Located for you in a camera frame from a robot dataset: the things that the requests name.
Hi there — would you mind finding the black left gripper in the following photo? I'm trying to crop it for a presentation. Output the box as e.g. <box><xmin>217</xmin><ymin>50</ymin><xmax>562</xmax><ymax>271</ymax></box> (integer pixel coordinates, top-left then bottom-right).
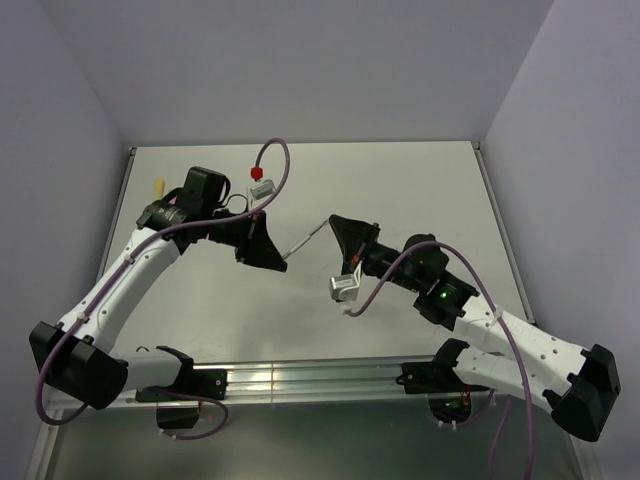
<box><xmin>202</xmin><ymin>207</ymin><xmax>286</xmax><ymax>272</ymax></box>

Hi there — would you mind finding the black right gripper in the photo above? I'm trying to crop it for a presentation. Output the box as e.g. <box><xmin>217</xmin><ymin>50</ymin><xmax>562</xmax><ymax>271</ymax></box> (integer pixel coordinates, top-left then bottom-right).
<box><xmin>329</xmin><ymin>214</ymin><xmax>423</xmax><ymax>293</ymax></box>

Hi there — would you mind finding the purple ballpoint pen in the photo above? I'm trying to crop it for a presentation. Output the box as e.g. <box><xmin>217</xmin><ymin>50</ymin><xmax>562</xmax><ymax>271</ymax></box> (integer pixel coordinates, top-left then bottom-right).
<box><xmin>282</xmin><ymin>218</ymin><xmax>329</xmax><ymax>260</ymax></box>

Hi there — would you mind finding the yellow marker pen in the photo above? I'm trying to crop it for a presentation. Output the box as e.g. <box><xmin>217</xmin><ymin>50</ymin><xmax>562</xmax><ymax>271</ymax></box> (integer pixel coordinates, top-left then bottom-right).
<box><xmin>153</xmin><ymin>179</ymin><xmax>165</xmax><ymax>200</ymax></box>

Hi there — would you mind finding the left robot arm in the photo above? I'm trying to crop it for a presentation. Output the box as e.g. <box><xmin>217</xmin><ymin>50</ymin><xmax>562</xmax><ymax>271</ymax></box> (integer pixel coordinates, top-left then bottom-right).
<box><xmin>29</xmin><ymin>166</ymin><xmax>287</xmax><ymax>410</ymax></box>

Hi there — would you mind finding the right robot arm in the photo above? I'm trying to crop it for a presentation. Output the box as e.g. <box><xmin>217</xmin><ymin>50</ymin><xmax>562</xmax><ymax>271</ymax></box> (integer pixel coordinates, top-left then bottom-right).
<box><xmin>329</xmin><ymin>215</ymin><xmax>621</xmax><ymax>442</ymax></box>

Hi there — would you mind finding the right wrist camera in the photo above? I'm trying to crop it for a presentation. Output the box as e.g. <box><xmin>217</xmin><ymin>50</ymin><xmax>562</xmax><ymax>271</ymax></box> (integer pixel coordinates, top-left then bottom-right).
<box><xmin>329</xmin><ymin>263</ymin><xmax>362</xmax><ymax>303</ymax></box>

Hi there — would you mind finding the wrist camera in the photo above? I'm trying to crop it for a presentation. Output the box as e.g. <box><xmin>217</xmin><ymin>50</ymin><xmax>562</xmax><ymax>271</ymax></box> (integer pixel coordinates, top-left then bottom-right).
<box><xmin>329</xmin><ymin>263</ymin><xmax>362</xmax><ymax>303</ymax></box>
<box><xmin>246</xmin><ymin>166</ymin><xmax>276</xmax><ymax>210</ymax></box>

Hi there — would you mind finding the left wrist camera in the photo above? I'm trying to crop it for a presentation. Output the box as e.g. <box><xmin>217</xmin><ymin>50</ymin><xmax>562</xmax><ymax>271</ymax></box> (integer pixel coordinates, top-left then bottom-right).
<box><xmin>246</xmin><ymin>166</ymin><xmax>276</xmax><ymax>210</ymax></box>

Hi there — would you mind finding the aluminium rail frame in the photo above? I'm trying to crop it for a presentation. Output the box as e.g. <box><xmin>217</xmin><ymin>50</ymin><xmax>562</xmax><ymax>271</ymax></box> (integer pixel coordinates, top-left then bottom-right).
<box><xmin>24</xmin><ymin>142</ymin><xmax>601</xmax><ymax>480</ymax></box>

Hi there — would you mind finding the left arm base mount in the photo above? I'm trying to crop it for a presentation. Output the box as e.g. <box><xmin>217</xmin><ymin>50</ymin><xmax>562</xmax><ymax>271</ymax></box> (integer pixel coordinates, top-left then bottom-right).
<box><xmin>135</xmin><ymin>368</ymin><xmax>228</xmax><ymax>431</ymax></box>

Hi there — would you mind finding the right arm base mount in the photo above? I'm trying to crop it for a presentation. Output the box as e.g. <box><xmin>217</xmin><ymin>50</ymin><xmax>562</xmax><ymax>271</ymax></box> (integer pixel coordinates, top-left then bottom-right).
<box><xmin>395</xmin><ymin>361</ymin><xmax>487</xmax><ymax>427</ymax></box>

